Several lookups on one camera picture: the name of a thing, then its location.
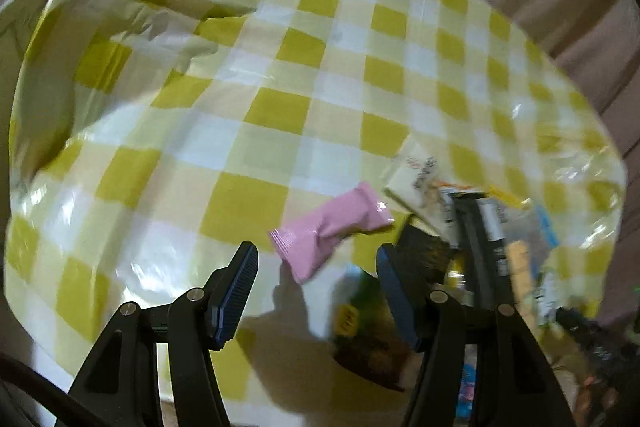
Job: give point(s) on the cream printed snack packet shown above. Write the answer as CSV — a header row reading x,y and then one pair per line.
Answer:
x,y
410,179

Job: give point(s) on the yellow white checked tablecloth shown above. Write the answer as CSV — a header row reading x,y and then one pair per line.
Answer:
x,y
280,107

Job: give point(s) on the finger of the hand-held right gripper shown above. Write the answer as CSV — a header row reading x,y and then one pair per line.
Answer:
x,y
477,267

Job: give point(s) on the dark green snack packet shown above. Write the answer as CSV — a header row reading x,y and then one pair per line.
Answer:
x,y
370,347

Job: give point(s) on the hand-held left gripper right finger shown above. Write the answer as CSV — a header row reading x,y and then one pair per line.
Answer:
x,y
400,302

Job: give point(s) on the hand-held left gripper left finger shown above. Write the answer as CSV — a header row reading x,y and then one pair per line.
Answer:
x,y
235,297

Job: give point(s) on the small black snack packet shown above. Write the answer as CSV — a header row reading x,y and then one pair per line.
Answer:
x,y
425,252

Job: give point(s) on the pink snack packet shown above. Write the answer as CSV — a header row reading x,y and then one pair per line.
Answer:
x,y
330,227

